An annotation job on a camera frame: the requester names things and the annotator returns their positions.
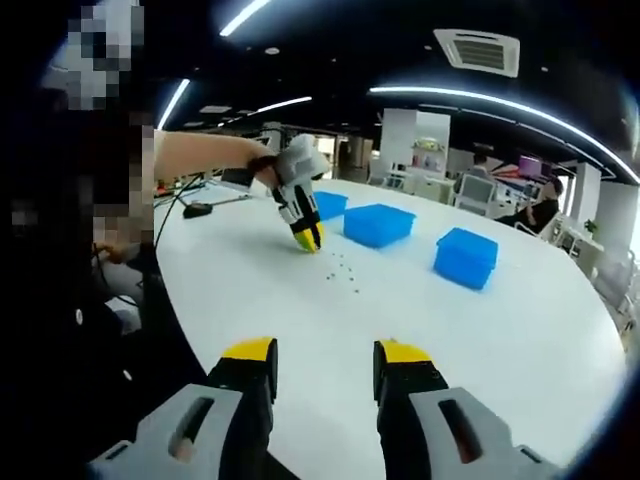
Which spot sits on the colourful display shelf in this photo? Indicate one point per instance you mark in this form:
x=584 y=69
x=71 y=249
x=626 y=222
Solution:
x=429 y=157

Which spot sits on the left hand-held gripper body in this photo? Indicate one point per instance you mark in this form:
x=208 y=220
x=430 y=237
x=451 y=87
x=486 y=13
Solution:
x=300 y=160

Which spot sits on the potted plant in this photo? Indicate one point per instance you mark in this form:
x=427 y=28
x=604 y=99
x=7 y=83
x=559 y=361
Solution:
x=590 y=226

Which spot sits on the white office chair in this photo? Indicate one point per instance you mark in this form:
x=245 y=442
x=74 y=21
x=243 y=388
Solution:
x=550 y=227
x=475 y=192

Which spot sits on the blue plastic bin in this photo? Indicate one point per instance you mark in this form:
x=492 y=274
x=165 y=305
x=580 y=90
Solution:
x=332 y=205
x=380 y=225
x=465 y=260

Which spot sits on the scatter of small resistors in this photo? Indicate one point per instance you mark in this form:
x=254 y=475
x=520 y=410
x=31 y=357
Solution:
x=356 y=289

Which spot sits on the black computer mouse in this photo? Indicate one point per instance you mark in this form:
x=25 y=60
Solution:
x=197 y=210

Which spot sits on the short ceiling light strip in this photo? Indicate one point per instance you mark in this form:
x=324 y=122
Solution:
x=290 y=103

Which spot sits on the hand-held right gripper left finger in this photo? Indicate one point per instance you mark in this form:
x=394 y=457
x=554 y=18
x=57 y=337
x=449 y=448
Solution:
x=245 y=390

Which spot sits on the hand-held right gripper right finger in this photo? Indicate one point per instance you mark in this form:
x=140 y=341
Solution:
x=405 y=390

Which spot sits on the ceiling air conditioner vent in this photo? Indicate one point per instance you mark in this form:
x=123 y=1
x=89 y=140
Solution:
x=477 y=52

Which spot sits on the pink wall screen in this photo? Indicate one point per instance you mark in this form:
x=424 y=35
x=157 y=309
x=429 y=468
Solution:
x=532 y=166

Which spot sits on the long ceiling light strip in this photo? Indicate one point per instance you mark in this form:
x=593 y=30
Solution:
x=245 y=17

